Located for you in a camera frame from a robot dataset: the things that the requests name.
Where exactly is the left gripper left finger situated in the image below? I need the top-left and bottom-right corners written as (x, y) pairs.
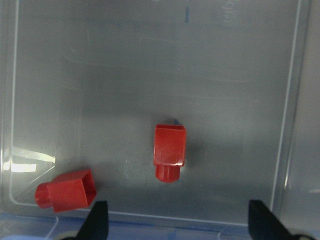
top-left (76, 201), bottom-right (109, 240)

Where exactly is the red block left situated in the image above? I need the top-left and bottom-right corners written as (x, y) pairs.
top-left (34, 169), bottom-right (97, 213)

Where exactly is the red block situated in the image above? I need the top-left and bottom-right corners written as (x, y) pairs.
top-left (153, 124), bottom-right (187, 183)
top-left (34, 169), bottom-right (97, 213)

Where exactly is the red block centre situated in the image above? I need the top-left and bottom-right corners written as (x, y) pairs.
top-left (153, 124), bottom-right (187, 183)

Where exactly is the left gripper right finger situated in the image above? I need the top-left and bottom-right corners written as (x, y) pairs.
top-left (248, 200), bottom-right (293, 240)

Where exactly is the clear plastic storage box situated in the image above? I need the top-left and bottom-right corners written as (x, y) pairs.
top-left (0, 0), bottom-right (320, 240)

